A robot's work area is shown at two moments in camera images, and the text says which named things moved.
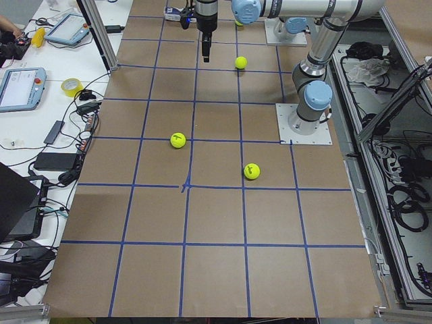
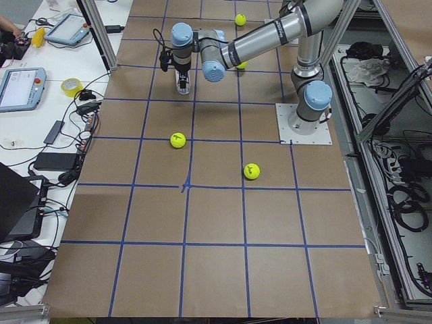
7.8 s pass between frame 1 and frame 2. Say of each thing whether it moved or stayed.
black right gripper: moved
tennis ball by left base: stayed
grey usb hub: stayed
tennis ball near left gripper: stayed
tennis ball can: moved
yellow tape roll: stayed
